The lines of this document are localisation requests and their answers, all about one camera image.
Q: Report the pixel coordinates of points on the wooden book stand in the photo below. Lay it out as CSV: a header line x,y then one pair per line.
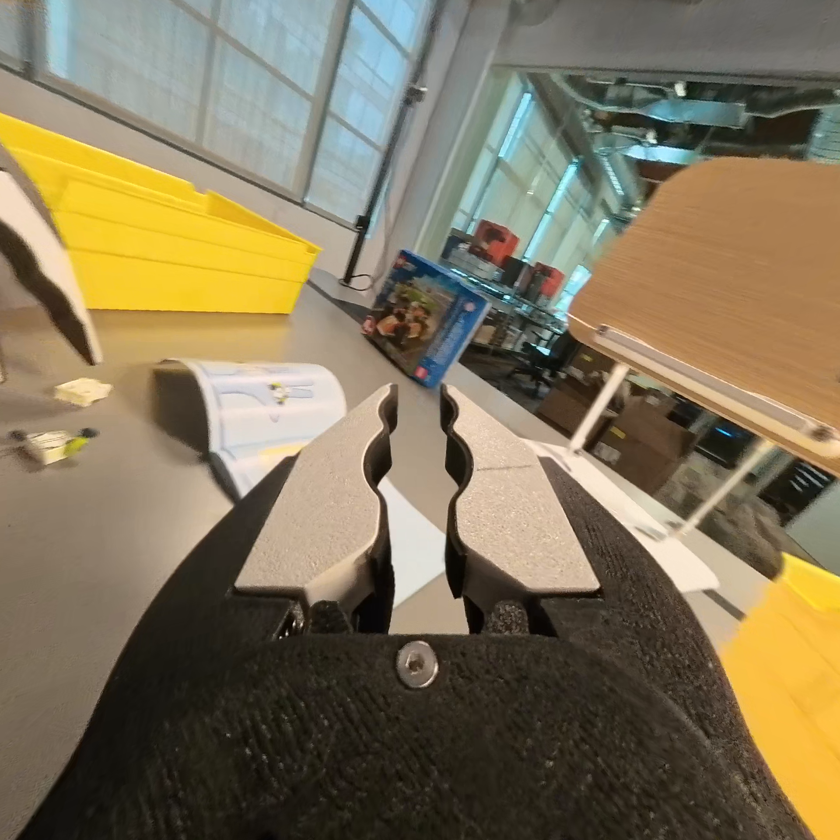
x,y
735,275

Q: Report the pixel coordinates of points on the black pole stand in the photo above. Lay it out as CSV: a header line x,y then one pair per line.
x,y
374,197

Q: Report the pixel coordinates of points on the lego instruction booklet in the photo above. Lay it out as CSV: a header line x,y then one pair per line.
x,y
262,407

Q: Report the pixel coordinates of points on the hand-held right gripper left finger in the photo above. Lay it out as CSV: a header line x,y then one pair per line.
x,y
315,518

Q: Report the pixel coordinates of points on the yellow plastic bin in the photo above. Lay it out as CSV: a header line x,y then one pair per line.
x,y
184,256
787,656

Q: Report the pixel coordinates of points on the pile of cardboard boxes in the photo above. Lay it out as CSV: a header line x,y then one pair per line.
x,y
643,433

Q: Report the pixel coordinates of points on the large grid window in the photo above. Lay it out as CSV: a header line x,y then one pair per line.
x,y
197,85

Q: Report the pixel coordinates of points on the white lego minifigure legs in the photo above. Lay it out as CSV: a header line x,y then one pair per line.
x,y
82,392

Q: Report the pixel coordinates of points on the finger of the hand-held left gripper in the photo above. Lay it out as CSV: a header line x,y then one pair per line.
x,y
39,236

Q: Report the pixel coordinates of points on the white lego minifigure torso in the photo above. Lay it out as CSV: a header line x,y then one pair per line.
x,y
49,446

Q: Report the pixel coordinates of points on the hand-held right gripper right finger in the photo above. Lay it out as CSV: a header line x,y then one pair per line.
x,y
525,525

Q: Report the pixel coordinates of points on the blue lego box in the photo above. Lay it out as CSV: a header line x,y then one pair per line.
x,y
433,321

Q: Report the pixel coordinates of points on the red storage crate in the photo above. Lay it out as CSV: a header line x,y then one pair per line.
x,y
495,239
548,279

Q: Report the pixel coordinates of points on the long metal storage shelf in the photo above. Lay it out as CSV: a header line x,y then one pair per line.
x,y
518,308

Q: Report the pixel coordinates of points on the black office chair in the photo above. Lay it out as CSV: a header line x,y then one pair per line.
x,y
541,364

